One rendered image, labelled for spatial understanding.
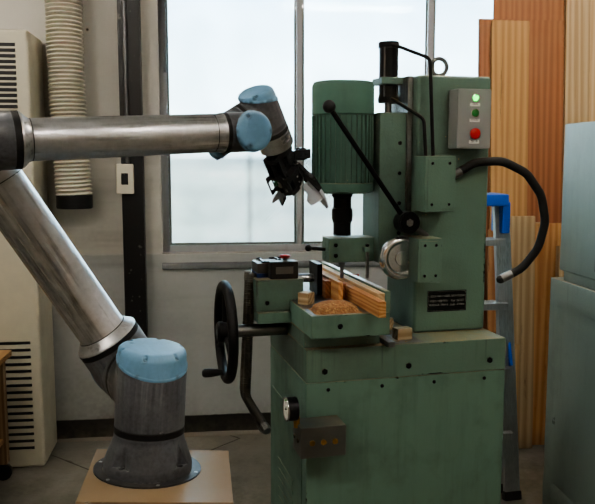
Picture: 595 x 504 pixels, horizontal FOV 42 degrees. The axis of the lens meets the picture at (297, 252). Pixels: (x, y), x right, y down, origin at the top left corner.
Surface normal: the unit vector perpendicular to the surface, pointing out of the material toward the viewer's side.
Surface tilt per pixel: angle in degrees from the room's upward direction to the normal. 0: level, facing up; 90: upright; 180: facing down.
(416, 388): 90
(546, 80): 87
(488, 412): 90
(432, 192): 90
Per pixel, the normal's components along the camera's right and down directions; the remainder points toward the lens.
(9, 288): 0.12, 0.12
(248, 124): 0.54, 0.08
